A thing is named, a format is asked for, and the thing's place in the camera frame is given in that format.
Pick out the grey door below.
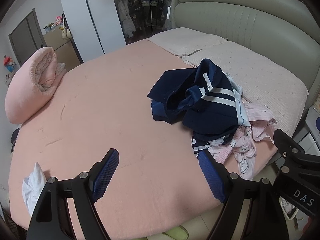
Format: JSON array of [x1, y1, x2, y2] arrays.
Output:
[[9, 8, 45, 67]]

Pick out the cluster of small dolls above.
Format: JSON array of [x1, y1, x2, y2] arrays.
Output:
[[44, 15, 66, 33]]

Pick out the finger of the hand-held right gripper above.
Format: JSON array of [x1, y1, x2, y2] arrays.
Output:
[[273, 129, 320, 167]]

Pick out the navy shorts with white stripes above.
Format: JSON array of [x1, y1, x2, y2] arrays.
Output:
[[147, 58, 242, 142]]

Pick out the pale grey white garment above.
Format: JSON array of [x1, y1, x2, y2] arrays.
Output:
[[226, 72, 251, 127]]

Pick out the white shirt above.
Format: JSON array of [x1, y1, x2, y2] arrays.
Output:
[[22, 162, 48, 217]]

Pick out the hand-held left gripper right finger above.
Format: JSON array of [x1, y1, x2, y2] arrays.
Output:
[[197, 150, 292, 240]]

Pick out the pink white cloth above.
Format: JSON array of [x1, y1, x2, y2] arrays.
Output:
[[280, 197, 298, 219]]

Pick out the pink printed baby garment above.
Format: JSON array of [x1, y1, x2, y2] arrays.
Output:
[[207, 126, 257, 181]]

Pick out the white wardrobe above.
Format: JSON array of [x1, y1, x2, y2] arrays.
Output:
[[57, 0, 126, 62]]

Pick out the red hat doll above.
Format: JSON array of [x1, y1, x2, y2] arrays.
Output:
[[4, 55, 16, 73]]

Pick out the rolled pink quilt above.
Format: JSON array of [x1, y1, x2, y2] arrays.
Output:
[[5, 46, 67, 124]]

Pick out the black wire crate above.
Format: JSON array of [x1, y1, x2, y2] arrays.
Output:
[[0, 205, 27, 240]]

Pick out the beige cabinet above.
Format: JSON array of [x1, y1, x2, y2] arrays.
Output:
[[42, 25, 83, 67]]

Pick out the navy garment with striped trim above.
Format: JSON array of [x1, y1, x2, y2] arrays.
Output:
[[191, 135, 215, 158]]

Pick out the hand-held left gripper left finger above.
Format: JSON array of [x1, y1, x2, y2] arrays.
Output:
[[26, 148, 120, 240]]

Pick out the dark glass wardrobe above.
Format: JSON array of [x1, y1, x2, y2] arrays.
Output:
[[110, 0, 177, 46]]

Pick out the pink bed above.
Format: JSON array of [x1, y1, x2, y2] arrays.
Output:
[[9, 27, 310, 233]]

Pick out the light pink baby garment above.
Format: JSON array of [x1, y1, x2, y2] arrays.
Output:
[[242, 102, 278, 144]]

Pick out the light green slipper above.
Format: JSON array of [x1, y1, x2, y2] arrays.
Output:
[[162, 226, 190, 240]]

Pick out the grey padded headboard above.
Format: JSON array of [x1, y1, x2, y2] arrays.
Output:
[[171, 0, 320, 140]]

